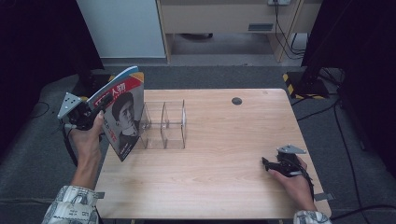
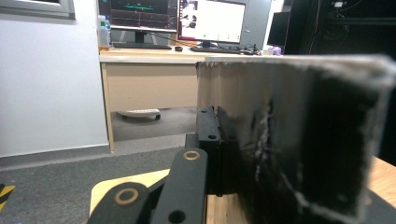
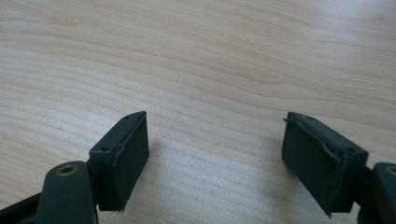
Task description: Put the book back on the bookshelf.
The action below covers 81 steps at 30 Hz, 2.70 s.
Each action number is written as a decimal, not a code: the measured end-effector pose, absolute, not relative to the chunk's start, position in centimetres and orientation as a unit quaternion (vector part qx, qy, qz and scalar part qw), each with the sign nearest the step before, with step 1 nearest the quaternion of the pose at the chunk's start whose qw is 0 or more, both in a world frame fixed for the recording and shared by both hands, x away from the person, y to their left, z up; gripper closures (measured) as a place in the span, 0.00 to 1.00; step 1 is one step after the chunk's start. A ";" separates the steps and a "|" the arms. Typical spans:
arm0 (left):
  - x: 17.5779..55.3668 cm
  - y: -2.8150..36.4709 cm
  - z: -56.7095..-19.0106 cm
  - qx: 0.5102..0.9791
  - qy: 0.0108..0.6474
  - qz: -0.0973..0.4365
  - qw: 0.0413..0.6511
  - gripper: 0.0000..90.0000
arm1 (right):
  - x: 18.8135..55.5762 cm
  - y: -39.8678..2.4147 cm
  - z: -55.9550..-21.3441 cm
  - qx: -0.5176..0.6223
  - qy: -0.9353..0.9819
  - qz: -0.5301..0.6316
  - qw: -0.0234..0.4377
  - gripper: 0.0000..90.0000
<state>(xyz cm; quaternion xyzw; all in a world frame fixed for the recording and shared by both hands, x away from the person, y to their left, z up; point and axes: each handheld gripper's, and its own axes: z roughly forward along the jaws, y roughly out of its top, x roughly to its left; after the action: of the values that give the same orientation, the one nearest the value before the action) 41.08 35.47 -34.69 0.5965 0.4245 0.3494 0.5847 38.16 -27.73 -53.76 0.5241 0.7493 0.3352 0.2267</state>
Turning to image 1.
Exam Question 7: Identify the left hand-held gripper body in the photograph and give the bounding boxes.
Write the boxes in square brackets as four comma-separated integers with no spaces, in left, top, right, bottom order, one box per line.
[57,91,101,132]

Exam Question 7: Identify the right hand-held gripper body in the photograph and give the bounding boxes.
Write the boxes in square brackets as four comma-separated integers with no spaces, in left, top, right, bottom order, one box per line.
[276,144,308,178]

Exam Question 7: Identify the magazine with portrait cover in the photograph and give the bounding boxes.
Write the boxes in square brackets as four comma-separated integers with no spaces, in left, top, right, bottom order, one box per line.
[86,65,146,162]

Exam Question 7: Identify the clear acrylic divider rack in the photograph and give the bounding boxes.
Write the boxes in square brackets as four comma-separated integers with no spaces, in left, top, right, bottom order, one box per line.
[136,99,188,150]

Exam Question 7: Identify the person's right hand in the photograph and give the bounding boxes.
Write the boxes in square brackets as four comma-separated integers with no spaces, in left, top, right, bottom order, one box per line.
[268,156,318,212]

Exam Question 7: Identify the person's left hand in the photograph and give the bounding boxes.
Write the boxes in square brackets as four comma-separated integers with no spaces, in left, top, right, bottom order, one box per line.
[68,111,106,163]

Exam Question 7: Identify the white cabinet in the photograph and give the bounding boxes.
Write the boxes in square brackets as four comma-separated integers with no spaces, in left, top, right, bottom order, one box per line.
[76,0,166,60]

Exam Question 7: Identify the stand base with striped tape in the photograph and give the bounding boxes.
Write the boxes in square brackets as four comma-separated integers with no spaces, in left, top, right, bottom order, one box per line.
[282,70,332,101]

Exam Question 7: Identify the black curtain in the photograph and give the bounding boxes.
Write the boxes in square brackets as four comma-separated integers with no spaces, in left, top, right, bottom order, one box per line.
[0,0,106,157]
[301,0,396,180]

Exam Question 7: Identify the light wooden desk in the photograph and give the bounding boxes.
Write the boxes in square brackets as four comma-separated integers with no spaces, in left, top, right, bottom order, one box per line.
[156,0,323,64]

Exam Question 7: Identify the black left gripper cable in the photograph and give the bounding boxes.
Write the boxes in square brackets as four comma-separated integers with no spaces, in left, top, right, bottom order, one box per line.
[61,123,78,167]

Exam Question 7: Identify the thin black floor cable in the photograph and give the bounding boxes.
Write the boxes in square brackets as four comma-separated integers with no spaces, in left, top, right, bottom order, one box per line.
[28,100,51,119]

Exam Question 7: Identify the black hanging cables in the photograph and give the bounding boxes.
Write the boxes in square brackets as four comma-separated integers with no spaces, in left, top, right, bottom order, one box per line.
[273,3,309,61]

